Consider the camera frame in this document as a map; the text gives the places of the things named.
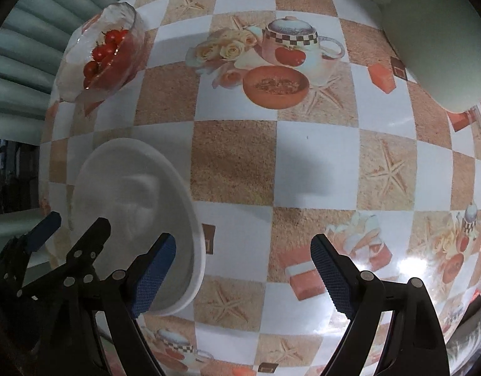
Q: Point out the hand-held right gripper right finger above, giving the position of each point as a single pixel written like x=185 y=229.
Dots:
x=334 y=278

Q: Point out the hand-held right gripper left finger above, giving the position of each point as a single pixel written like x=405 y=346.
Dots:
x=154 y=278

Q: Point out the checked printed tablecloth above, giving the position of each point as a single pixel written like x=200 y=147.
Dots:
x=303 y=164

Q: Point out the grey-green ribbed sofa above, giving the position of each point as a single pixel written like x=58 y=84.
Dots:
x=25 y=66

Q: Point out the cherry tomatoes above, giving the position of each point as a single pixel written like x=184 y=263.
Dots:
x=107 y=56

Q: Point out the large pale green bowl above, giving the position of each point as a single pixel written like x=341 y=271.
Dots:
x=440 y=35

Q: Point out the clear glass bowl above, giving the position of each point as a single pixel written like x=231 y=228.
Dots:
x=103 y=47

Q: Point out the white bowl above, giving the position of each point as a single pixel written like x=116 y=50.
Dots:
x=138 y=203

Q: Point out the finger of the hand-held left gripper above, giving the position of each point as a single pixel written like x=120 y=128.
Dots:
x=89 y=243
x=44 y=231

